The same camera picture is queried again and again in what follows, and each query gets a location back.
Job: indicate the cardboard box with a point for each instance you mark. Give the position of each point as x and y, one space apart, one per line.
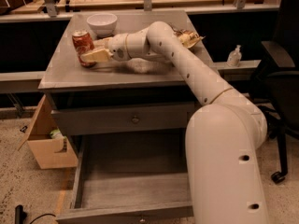
50 149

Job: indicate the closed middle drawer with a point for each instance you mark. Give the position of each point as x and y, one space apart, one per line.
124 118

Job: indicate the open bottom drawer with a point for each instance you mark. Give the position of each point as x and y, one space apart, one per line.
130 178

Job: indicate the hand sanitizer bottle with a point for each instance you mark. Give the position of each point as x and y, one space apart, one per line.
234 57

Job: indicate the chip bag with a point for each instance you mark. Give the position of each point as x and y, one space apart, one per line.
187 38

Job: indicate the grey drawer cabinet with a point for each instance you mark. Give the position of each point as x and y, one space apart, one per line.
137 81

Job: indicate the red coke can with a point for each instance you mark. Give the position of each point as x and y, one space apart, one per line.
83 43

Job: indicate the white bowl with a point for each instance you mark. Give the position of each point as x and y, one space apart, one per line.
103 24

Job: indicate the black office chair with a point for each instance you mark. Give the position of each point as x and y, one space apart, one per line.
277 79

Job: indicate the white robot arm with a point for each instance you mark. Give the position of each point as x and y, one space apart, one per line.
221 136

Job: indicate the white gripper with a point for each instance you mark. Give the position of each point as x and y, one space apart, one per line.
118 47

